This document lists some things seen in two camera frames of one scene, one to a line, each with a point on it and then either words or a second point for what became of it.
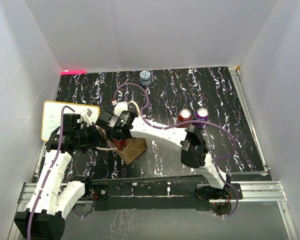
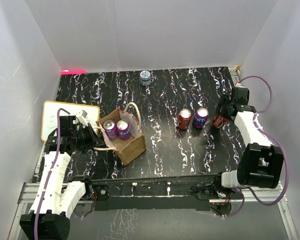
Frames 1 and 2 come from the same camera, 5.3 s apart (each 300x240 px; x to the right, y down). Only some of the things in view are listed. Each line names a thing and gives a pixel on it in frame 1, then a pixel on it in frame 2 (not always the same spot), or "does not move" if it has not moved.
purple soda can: (202, 114) does not move
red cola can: (120, 144) -> (218, 120)
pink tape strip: (73, 72) does not move
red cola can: (185, 115) does not move
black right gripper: (110, 135) -> (224, 100)
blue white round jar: (145, 78) does not move
